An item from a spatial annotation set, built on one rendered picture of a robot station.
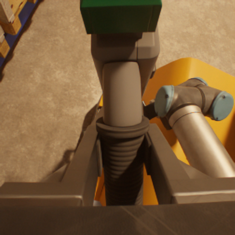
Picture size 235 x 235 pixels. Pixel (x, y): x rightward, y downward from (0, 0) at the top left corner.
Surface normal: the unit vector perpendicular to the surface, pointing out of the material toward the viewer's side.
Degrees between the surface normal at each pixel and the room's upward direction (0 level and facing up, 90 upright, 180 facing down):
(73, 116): 0
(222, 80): 0
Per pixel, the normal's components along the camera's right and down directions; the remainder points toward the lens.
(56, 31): 0.25, -0.21
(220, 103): 0.33, 0.40
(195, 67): 0.03, -0.28
